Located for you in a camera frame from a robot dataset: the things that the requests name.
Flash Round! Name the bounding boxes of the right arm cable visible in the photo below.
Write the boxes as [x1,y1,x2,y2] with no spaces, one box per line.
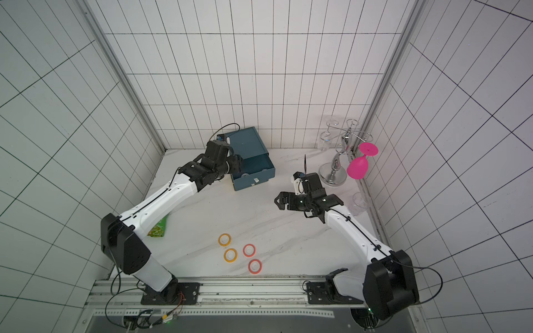
[416,266,444,305]

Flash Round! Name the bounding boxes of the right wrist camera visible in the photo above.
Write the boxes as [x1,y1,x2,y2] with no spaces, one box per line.
[291,171,323,194]

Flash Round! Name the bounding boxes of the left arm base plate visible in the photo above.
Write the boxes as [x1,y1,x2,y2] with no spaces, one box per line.
[141,282,201,306]

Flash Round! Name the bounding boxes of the clear hanging wine glass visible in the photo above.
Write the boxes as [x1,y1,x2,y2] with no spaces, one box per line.
[317,117,338,151]

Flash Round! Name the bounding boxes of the teal drawer cabinet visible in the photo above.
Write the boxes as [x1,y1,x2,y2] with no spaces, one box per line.
[217,127,276,191]

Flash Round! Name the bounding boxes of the pink plastic goblet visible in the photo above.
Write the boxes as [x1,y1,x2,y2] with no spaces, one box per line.
[347,142,379,180]

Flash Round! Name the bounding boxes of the clear glass on table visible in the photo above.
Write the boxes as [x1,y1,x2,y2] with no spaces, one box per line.
[352,191,369,216]

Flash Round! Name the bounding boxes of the chrome glass holder stand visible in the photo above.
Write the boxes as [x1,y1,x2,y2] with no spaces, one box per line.
[319,119,373,187]

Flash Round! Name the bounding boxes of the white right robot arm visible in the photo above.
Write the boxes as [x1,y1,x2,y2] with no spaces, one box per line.
[274,190,420,320]

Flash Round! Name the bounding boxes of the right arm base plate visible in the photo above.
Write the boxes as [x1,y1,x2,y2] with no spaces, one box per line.
[302,280,364,305]

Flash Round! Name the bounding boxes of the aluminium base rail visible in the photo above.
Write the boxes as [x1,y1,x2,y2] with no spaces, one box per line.
[89,276,421,319]

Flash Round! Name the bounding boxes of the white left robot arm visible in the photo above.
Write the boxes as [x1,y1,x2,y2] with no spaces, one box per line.
[101,153,243,293]

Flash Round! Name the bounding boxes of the green snack bag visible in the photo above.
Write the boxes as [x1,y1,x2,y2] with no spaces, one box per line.
[148,216,167,237]

